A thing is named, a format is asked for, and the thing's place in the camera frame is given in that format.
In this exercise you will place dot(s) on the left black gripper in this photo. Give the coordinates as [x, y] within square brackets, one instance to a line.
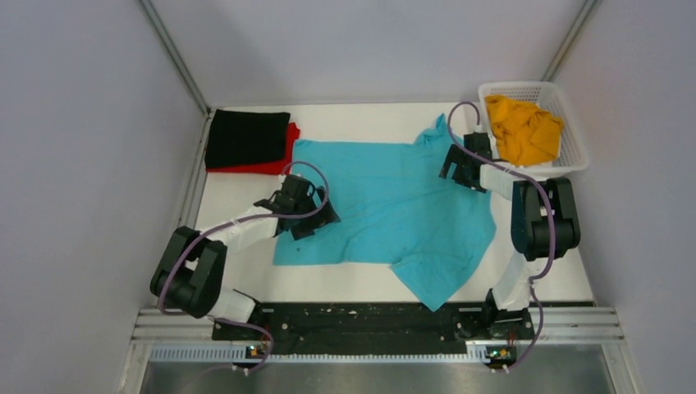
[318, 220]

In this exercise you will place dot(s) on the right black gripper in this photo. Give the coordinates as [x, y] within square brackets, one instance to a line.
[460, 159]

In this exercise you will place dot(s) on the turquoise t shirt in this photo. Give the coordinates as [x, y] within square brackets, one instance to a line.
[394, 208]

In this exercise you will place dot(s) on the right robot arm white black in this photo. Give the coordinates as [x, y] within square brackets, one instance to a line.
[544, 226]

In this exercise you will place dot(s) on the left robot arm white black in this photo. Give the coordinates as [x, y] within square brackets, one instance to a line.
[204, 294]

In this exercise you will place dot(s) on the folded red t shirt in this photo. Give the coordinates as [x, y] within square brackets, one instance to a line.
[270, 168]

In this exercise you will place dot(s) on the orange t shirt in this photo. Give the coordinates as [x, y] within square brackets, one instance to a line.
[526, 135]

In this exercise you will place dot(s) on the folded black t shirt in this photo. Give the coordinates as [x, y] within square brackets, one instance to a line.
[246, 138]

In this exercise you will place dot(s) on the white plastic basket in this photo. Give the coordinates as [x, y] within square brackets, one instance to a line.
[573, 153]

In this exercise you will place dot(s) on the left aluminium side rail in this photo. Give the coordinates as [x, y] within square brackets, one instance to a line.
[191, 200]

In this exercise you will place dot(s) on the aluminium front rail frame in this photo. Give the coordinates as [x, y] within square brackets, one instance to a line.
[581, 350]

